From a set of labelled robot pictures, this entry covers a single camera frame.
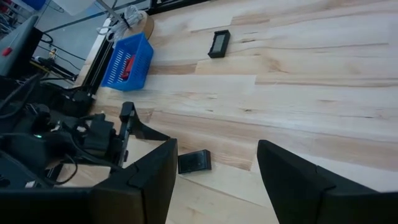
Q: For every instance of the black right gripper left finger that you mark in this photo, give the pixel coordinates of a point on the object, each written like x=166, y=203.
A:
x=146, y=193

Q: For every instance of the metal lamp pole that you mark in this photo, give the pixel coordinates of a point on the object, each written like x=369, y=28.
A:
x=110, y=11

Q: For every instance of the round wooden lamp base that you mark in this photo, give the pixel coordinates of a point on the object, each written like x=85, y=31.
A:
x=146, y=26

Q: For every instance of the black digital clock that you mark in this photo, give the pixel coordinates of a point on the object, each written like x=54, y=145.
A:
x=219, y=43
x=194, y=161

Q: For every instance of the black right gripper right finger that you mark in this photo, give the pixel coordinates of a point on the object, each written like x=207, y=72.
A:
x=298, y=193

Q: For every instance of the blue plastic basket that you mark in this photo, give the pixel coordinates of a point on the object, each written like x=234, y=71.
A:
x=136, y=65

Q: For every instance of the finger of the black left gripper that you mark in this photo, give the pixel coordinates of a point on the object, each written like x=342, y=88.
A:
x=140, y=132

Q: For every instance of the red digital clock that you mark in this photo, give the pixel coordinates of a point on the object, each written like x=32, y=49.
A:
x=128, y=67

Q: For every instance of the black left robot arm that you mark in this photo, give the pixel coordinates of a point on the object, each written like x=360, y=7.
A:
x=25, y=146

